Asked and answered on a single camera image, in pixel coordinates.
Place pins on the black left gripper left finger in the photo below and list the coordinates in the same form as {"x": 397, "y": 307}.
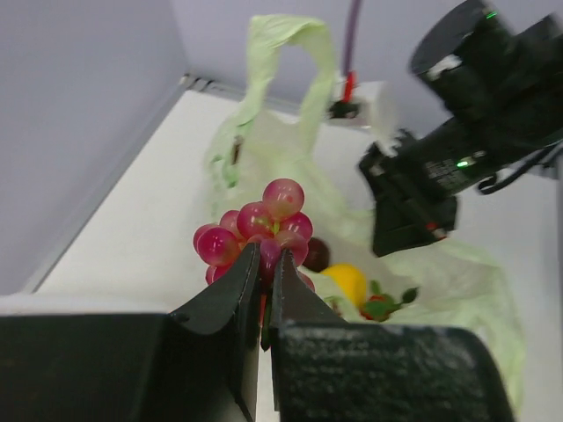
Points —
{"x": 197, "y": 363}

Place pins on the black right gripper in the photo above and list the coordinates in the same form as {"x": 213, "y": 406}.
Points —
{"x": 415, "y": 190}

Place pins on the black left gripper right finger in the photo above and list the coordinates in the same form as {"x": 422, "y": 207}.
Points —
{"x": 327, "y": 369}

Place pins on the red strawberry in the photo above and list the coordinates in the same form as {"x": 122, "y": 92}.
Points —
{"x": 379, "y": 306}

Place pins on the yellow lemon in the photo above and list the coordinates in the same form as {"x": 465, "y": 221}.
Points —
{"x": 351, "y": 281}

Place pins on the dark red plum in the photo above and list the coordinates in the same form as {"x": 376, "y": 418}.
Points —
{"x": 319, "y": 255}

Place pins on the pink grape bunch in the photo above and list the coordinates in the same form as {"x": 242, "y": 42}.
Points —
{"x": 276, "y": 223}

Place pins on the light green plastic bag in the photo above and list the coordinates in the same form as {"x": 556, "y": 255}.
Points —
{"x": 458, "y": 284}

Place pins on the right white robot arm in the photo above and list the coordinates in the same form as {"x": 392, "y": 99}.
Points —
{"x": 504, "y": 95}

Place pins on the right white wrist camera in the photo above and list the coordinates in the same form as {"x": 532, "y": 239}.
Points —
{"x": 370, "y": 106}

